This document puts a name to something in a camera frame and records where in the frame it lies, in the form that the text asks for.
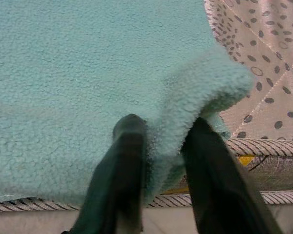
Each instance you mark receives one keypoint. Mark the teal blanket with colourful shapes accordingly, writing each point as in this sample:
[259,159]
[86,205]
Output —
[88,85]

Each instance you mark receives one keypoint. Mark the white quilted mattress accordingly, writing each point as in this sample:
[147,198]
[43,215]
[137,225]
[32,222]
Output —
[263,73]

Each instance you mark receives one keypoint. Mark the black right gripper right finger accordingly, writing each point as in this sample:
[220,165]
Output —
[222,182]

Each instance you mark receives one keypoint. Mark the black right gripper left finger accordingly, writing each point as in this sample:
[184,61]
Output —
[117,182]

